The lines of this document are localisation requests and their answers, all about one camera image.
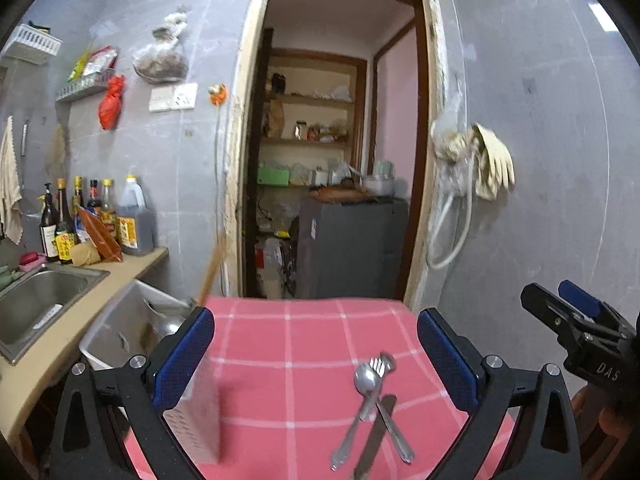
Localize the orange red packet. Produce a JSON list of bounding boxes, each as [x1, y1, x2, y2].
[[77, 207, 123, 262]]

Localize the white plastic wall basket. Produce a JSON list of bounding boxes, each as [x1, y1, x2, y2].
[[2, 25, 63, 65]]

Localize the white hanging towel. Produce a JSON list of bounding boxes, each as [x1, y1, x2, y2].
[[0, 116, 23, 246]]

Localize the person's right hand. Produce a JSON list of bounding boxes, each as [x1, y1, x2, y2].
[[571, 385, 623, 461]]

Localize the metal pot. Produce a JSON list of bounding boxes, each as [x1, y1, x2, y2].
[[361, 174, 396, 197]]

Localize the red plastic bag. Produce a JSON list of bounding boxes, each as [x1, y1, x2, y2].
[[98, 75, 126, 131]]

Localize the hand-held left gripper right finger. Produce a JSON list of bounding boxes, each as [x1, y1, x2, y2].
[[416, 307, 583, 480]]

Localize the yellow crumpled bag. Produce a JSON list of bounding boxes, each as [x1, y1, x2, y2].
[[70, 241, 103, 266]]

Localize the brown sauce bottle yellow cap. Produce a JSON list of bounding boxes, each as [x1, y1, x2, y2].
[[101, 179, 119, 241]]

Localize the red white packet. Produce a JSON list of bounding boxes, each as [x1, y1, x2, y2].
[[82, 46, 120, 78]]

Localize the white wall socket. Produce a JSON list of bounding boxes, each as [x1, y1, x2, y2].
[[172, 82, 198, 110]]

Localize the wooden shelf unit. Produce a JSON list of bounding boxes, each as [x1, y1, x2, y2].
[[260, 47, 368, 192]]

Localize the white wall switch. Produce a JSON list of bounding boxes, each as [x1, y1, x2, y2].
[[149, 86, 176, 112]]

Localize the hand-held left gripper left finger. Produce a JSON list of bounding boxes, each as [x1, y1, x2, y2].
[[50, 306, 216, 480]]

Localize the metal fork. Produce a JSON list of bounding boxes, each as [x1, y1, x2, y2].
[[330, 352, 397, 472]]

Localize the white perforated utensil holder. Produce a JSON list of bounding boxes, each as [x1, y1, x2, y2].
[[79, 280, 222, 466]]

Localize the wooden chopping board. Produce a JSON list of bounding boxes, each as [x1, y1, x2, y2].
[[307, 186, 371, 203]]

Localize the green yellow packet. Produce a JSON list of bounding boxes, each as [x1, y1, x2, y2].
[[67, 50, 93, 82]]

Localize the clear hanging plastic bag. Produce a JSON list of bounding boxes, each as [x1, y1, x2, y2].
[[431, 75, 476, 196]]

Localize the dark bottle yellow label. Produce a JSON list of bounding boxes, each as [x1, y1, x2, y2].
[[54, 178, 77, 265]]

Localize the worn door frame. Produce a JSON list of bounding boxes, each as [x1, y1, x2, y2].
[[222, 0, 448, 311]]

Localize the green box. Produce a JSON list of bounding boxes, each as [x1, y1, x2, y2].
[[256, 166, 291, 187]]

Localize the white wall cable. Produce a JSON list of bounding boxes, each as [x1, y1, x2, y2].
[[213, 105, 224, 216]]

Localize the beige kitchen counter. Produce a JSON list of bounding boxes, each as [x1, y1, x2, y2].
[[0, 246, 170, 456]]

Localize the clear bag of dried goods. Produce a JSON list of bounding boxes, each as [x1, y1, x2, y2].
[[132, 27, 190, 84]]

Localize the white hose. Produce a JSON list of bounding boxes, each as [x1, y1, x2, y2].
[[426, 160, 475, 270]]

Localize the pink checked tablecloth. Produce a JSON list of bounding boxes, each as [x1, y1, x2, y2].
[[120, 296, 518, 480]]

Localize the wooden chopstick purple band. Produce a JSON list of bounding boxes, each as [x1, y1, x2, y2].
[[196, 237, 226, 307]]

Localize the beige rubber gloves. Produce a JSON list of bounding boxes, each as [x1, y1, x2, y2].
[[472, 122, 516, 200]]

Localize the steel sink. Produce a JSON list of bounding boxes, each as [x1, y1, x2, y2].
[[0, 265, 111, 366]]

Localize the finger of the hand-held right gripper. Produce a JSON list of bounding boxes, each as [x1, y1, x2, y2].
[[520, 282, 601, 352], [558, 280, 635, 330]]

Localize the grey small fridge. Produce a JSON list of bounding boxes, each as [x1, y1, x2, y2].
[[295, 197, 410, 300]]

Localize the grey wall shelf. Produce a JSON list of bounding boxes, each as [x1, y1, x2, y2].
[[55, 69, 115, 103]]

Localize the large dark oil jug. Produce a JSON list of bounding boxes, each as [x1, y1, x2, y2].
[[116, 175, 158, 256]]

